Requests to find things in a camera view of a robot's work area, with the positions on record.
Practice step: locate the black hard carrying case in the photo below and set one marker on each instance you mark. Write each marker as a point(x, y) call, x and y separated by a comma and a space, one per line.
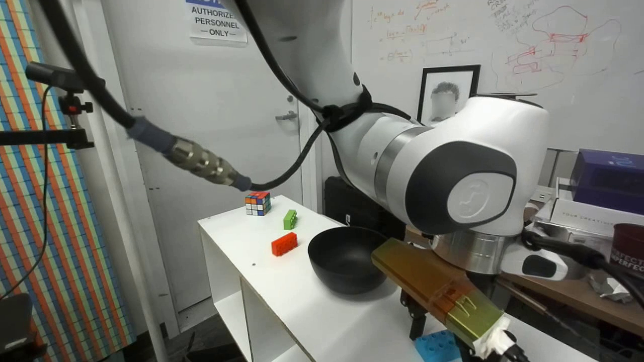
point(348, 204)

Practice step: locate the green ball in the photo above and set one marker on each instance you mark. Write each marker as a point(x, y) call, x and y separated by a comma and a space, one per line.
point(290, 220)

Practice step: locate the amber wrist camera bar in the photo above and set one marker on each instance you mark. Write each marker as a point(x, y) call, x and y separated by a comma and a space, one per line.
point(435, 288)

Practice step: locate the wooden desk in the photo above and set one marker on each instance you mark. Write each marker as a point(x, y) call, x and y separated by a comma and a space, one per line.
point(575, 301)

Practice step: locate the purple box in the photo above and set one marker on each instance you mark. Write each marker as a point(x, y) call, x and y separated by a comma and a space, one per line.
point(610, 182)

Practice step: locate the black camera on stand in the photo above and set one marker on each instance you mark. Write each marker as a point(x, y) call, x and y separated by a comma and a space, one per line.
point(52, 74)

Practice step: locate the multicoloured striped wall panel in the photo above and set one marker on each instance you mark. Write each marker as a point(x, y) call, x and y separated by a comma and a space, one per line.
point(61, 254)

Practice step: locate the authorized personnel door sign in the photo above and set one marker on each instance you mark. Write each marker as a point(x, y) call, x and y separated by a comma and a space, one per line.
point(216, 22)

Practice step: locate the white table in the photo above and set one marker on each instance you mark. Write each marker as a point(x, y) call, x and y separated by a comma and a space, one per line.
point(293, 301)

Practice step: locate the dark maroon mug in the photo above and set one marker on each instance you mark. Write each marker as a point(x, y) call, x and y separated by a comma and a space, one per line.
point(631, 252)

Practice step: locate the crumpled silver foil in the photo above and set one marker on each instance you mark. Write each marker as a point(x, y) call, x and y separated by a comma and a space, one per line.
point(605, 285)

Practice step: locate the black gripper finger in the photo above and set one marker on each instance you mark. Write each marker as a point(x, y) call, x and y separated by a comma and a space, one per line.
point(414, 319)

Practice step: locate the red toy brick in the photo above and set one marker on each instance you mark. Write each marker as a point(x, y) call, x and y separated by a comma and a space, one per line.
point(283, 244)

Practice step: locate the black bowl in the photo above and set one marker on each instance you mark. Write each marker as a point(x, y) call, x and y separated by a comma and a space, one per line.
point(344, 261)

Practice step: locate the white door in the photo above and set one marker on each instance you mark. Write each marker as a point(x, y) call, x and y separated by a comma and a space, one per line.
point(201, 133)

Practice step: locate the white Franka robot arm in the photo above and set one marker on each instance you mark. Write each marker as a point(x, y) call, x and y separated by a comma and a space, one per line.
point(428, 161)

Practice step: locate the red small object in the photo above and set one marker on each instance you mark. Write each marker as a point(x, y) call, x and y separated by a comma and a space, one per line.
point(257, 204)

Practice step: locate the black framed portrait picture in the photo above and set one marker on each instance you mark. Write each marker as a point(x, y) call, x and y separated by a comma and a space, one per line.
point(445, 96)

